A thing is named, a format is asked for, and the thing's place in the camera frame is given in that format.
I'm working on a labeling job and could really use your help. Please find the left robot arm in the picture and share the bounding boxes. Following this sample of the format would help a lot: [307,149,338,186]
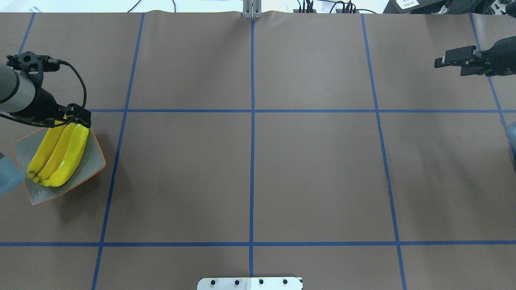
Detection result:
[1,56,92,195]

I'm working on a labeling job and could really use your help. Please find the grey square plate orange rim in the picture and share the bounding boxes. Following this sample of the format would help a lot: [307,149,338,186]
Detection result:
[11,124,106,205]

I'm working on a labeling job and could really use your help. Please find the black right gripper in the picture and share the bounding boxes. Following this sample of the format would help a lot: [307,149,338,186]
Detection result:
[434,36,516,77]

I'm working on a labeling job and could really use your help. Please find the aluminium frame post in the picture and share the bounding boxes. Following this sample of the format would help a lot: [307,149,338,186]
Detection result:
[242,0,262,20]

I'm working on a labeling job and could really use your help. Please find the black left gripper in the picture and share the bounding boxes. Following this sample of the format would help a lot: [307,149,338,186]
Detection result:
[22,88,92,128]

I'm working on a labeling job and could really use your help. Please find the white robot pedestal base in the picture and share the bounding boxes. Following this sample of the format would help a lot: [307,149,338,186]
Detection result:
[197,277,304,290]

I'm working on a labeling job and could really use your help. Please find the yellow banana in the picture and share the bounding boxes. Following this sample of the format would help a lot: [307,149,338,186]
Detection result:
[26,125,66,179]
[32,123,76,184]
[42,124,89,187]

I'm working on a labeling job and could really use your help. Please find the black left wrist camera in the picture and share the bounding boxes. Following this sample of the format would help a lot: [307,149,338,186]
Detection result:
[6,51,60,88]

